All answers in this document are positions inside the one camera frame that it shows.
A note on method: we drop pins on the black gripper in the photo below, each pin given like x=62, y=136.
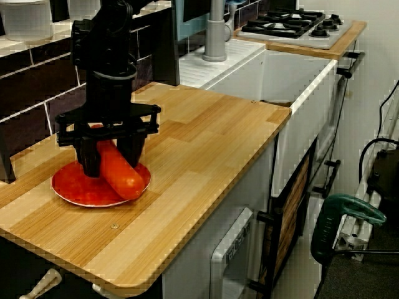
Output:
x=107, y=115

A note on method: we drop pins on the red toy sausage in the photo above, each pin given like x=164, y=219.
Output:
x=124, y=177

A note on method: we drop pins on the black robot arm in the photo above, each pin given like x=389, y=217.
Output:
x=106, y=40

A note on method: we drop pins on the red round plate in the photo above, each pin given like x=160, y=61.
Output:
x=74, y=190

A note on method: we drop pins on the dark tiled backsplash panel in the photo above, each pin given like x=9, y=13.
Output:
x=34, y=84

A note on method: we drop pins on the white toy kitchen cabinet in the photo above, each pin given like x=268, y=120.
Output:
x=193, y=249

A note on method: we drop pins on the grey dispenser panel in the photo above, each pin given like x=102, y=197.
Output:
x=230, y=258

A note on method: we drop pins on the white plastic jar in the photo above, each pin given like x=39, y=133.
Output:
x=26, y=20

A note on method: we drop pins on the grey toy faucet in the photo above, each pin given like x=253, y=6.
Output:
x=214, y=31

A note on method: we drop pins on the white toy sink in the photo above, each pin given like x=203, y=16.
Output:
x=280, y=78

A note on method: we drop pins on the black framed oven door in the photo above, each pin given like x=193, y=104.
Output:
x=293, y=202

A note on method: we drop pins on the black stove grate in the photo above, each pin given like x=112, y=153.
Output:
x=280, y=23

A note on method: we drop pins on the green power drill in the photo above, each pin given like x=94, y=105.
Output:
x=330, y=224

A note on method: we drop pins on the black stove knob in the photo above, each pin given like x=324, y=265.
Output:
x=319, y=32
x=336, y=18
x=330, y=25

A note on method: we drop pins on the grey toy cooktop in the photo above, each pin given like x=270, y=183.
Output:
x=339, y=34

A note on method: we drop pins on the black box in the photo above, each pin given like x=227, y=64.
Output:
x=385, y=174

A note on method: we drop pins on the dark grey upright post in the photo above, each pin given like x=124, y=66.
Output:
x=6, y=155
x=166, y=46

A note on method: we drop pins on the aluminium frame rail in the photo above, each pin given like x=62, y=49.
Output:
x=352, y=240

